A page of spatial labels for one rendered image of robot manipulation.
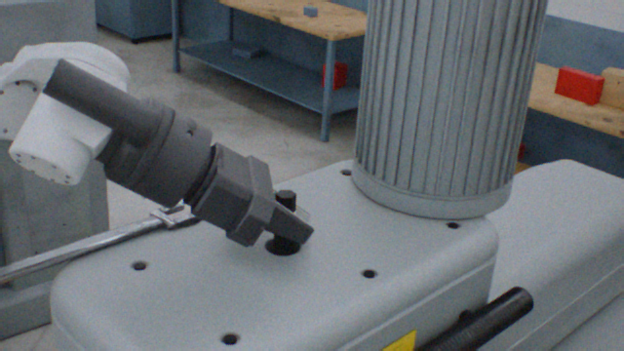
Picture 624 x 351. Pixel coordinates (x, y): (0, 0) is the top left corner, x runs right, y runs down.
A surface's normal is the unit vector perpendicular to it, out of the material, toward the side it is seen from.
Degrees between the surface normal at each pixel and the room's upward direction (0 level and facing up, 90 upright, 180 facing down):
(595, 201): 0
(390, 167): 90
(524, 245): 0
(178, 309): 0
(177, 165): 72
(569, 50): 90
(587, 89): 90
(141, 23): 90
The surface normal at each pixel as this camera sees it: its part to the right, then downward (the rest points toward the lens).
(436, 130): -0.17, 0.41
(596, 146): -0.72, 0.26
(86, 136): 0.47, -0.20
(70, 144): 0.70, -0.05
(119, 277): 0.06, -0.90
